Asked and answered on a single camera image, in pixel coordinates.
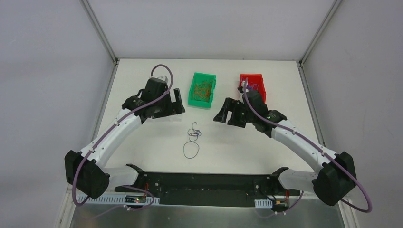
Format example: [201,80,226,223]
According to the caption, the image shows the blue wire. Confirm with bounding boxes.
[240,80,260,94]

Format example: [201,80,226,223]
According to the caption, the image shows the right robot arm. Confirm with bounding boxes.
[213,91,356,206]

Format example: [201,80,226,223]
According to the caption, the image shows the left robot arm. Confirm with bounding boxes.
[64,78,185,199]

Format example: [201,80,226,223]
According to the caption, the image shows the red plastic bin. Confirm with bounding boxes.
[238,74,267,102]

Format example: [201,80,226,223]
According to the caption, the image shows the green plastic bin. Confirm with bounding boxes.
[188,72,216,109]

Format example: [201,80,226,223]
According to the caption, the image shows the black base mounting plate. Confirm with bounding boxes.
[133,172,287,208]

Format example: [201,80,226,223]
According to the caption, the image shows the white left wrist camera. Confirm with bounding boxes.
[157,75,169,83]

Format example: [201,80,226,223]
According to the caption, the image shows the right white cable duct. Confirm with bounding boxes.
[254,199,273,209]

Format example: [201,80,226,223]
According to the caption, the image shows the white cable duct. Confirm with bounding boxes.
[86,194,160,206]
[254,199,273,209]

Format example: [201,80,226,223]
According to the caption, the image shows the left aluminium frame post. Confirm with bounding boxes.
[79,0,118,65]

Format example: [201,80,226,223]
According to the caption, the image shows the aluminium frame post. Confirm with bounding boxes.
[79,0,118,65]
[299,0,344,66]

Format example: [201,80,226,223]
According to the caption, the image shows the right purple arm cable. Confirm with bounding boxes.
[241,77,373,218]

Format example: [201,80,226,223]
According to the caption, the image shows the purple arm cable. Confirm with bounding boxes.
[71,64,174,211]
[241,77,373,218]

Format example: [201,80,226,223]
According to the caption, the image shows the right aluminium frame post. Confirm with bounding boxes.
[299,0,344,66]

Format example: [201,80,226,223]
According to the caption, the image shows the left white cable duct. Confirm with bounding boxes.
[86,194,160,206]

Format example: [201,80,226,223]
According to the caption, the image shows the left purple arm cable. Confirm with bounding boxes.
[71,64,174,211]

